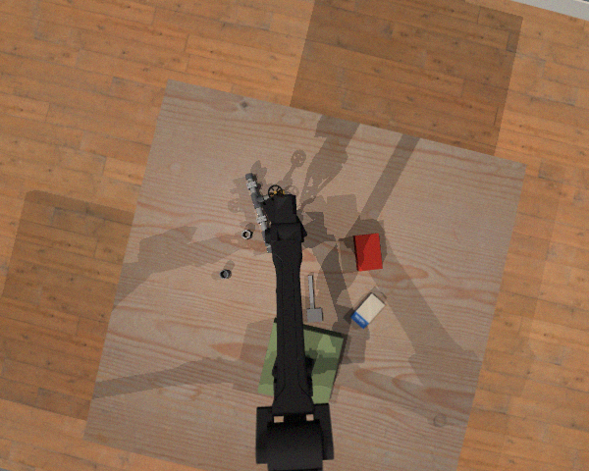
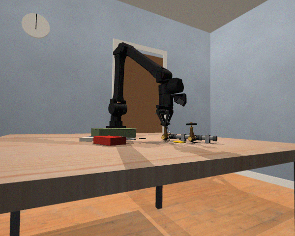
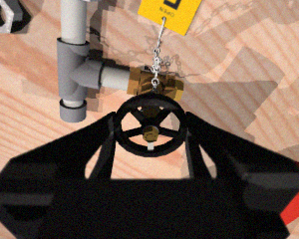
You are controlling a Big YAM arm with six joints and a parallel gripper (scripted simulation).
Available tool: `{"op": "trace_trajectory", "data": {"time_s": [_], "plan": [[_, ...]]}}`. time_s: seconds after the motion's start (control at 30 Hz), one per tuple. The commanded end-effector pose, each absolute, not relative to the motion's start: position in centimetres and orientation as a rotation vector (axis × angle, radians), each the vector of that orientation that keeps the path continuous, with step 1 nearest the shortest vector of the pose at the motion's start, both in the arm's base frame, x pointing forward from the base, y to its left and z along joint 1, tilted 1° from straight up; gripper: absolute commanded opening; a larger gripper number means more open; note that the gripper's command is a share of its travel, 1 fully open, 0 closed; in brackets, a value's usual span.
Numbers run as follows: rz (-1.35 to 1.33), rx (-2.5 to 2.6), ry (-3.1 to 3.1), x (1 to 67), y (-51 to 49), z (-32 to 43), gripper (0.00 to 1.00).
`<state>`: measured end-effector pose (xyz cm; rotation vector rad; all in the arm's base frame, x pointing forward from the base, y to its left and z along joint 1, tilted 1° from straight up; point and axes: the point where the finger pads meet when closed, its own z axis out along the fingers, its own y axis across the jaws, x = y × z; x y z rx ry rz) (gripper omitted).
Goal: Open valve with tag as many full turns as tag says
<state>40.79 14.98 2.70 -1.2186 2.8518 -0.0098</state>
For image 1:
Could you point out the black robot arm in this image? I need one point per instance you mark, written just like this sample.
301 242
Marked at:
300 444

